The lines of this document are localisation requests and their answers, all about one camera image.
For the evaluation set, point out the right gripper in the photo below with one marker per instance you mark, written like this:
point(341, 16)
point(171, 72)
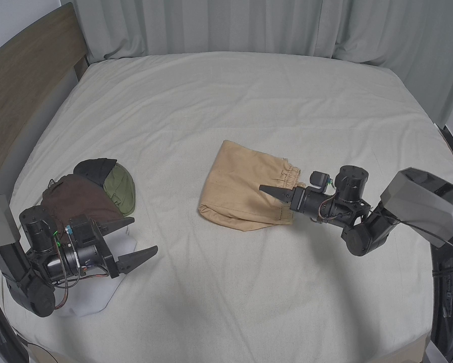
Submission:
point(311, 202)

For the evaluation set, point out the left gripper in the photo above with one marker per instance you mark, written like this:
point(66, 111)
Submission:
point(94, 259)

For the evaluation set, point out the tan shorts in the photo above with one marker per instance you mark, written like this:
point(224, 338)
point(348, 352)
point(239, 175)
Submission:
point(238, 187)

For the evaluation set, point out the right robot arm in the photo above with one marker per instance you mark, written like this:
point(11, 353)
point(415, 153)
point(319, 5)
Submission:
point(419, 199)

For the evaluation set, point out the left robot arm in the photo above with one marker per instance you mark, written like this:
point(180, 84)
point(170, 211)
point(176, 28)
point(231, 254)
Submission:
point(37, 225)

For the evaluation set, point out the olive green garment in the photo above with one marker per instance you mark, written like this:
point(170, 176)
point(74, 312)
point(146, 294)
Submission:
point(120, 187)

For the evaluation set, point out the white garment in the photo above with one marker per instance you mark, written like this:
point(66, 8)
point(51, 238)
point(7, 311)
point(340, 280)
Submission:
point(90, 297)

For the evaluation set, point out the brown garment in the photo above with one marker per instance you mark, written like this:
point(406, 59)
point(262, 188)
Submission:
point(79, 199)

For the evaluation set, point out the black garment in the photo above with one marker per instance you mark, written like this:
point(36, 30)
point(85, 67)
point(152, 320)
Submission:
point(92, 168)

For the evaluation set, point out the bed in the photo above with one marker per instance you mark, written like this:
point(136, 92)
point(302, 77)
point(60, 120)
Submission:
point(268, 108)

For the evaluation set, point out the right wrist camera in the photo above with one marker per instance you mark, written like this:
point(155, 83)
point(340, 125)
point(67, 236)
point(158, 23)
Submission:
point(319, 180)

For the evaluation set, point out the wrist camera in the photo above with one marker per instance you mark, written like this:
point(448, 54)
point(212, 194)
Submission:
point(319, 180)
point(81, 231)

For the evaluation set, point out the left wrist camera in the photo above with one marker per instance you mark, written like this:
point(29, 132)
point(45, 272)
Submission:
point(81, 231)

